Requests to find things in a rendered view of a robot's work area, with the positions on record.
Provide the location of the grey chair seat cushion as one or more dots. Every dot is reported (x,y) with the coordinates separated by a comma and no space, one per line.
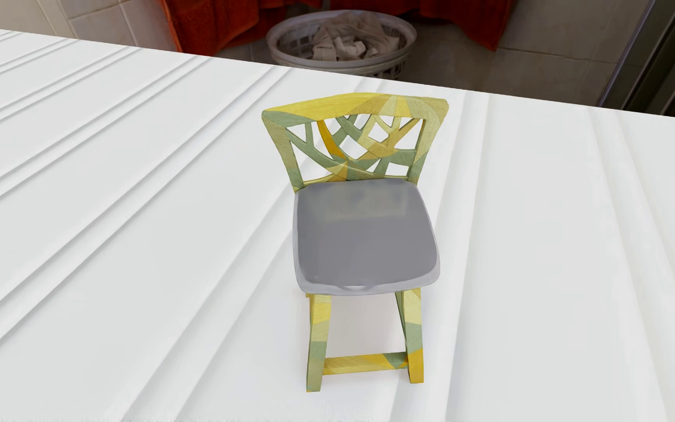
(364,237)

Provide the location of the yellow green lattice-back chair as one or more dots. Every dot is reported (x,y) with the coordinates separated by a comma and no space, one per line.
(362,114)

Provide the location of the white plastic laundry basket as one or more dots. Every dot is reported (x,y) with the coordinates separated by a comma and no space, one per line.
(393,61)

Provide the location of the grey laundry clothes pile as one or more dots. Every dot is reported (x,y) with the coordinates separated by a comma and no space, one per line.
(352,40)

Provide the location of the red orange hanging cloth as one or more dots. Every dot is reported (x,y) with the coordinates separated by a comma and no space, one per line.
(214,23)

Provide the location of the white ribbed floor mat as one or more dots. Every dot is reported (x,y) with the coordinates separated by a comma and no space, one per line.
(109,234)

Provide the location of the dark metal door frame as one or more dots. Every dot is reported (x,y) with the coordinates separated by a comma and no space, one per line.
(657,64)

